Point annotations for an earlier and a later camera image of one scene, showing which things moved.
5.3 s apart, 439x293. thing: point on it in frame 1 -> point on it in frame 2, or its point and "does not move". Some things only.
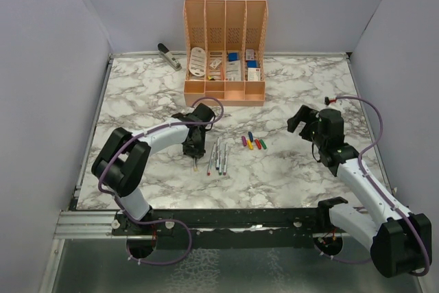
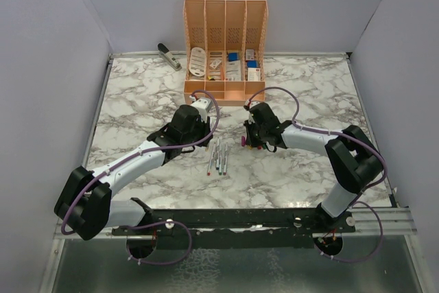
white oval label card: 197,61 does not move
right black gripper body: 310,132 -> 255,135
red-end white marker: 210,160 does not move
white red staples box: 250,55 does not move
